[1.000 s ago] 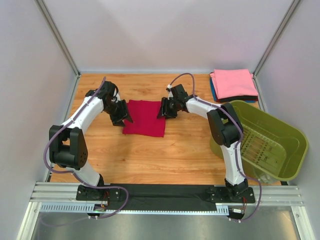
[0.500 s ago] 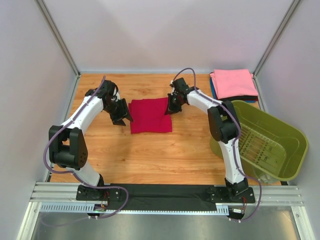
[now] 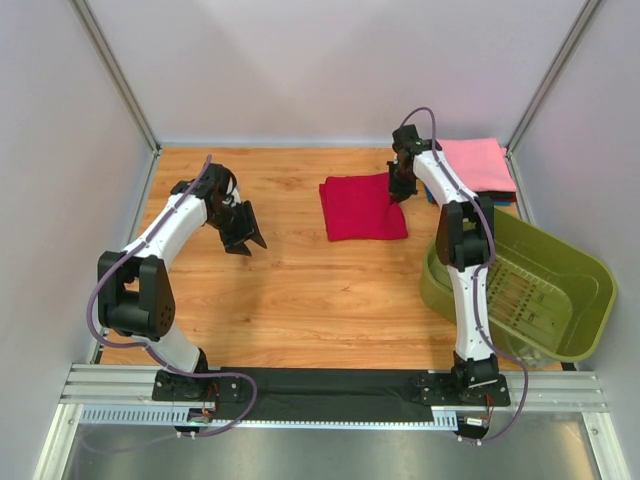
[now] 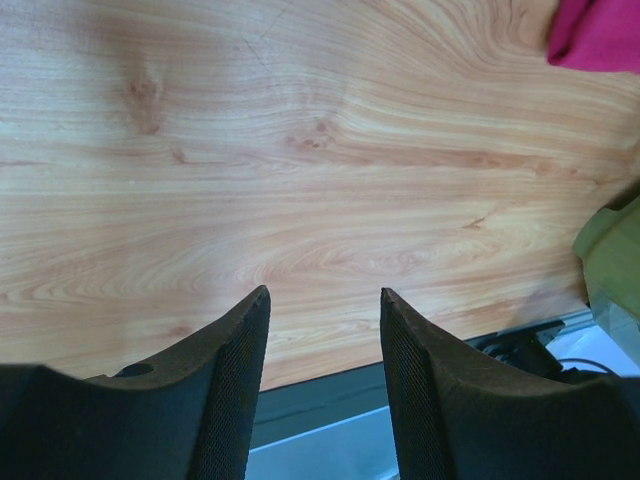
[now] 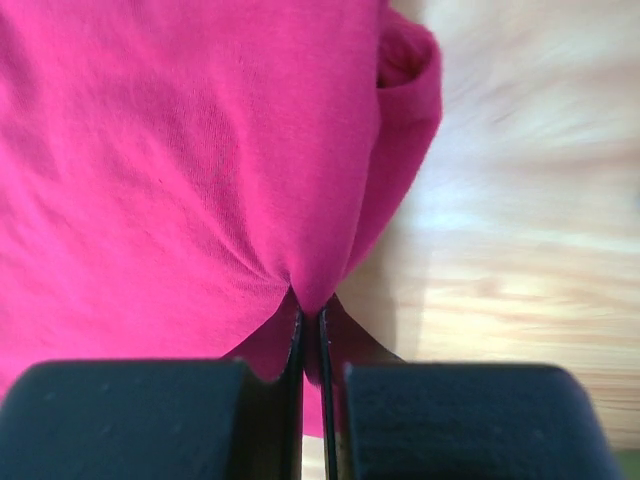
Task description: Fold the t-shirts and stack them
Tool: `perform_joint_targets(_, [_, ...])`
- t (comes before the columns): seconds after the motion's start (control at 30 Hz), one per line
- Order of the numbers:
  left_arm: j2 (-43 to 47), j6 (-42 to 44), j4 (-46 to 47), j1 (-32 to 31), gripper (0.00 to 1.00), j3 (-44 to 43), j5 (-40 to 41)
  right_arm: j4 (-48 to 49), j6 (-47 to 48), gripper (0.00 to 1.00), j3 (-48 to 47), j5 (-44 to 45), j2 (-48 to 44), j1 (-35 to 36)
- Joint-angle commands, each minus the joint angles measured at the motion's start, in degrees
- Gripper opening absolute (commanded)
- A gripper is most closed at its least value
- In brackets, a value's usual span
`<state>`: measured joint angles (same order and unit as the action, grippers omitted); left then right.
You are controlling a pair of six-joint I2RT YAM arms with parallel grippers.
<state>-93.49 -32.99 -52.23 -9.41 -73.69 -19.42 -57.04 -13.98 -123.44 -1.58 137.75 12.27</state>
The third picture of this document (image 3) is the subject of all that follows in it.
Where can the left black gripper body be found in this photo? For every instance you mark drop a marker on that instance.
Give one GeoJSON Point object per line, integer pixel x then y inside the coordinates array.
{"type": "Point", "coordinates": [236, 223]}

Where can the black folded t shirt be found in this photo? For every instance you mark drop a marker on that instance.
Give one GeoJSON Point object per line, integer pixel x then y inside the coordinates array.
{"type": "Point", "coordinates": [501, 197]}

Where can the crimson red t shirt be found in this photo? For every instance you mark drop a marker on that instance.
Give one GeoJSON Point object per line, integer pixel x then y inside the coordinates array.
{"type": "Point", "coordinates": [360, 208]}

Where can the right aluminium frame post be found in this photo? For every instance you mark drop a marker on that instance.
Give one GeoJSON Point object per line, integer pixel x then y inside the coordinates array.
{"type": "Point", "coordinates": [569, 44]}

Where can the aluminium frame post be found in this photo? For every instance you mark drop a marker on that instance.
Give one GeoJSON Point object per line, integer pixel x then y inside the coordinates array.
{"type": "Point", "coordinates": [98, 39]}
{"type": "Point", "coordinates": [569, 44]}

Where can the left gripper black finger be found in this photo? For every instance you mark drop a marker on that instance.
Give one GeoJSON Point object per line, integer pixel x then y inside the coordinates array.
{"type": "Point", "coordinates": [251, 226]}
{"type": "Point", "coordinates": [237, 249]}

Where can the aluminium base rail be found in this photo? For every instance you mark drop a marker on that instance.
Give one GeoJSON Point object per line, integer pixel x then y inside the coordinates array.
{"type": "Point", "coordinates": [122, 395]}

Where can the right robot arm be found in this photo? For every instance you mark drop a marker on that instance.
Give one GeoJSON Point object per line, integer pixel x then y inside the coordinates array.
{"type": "Point", "coordinates": [464, 245]}

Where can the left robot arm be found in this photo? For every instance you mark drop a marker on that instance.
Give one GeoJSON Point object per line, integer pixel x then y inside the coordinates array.
{"type": "Point", "coordinates": [133, 296]}

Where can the olive green plastic basket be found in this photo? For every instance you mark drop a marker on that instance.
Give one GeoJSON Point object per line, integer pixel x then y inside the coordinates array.
{"type": "Point", "coordinates": [541, 301]}

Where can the left aluminium frame post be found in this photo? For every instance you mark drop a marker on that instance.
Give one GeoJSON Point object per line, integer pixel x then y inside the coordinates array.
{"type": "Point", "coordinates": [98, 39]}

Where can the pink folded t shirt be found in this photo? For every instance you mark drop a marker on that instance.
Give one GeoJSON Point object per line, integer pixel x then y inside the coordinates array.
{"type": "Point", "coordinates": [479, 163]}

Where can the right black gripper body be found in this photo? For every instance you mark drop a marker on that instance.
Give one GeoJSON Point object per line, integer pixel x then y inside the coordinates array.
{"type": "Point", "coordinates": [400, 176]}

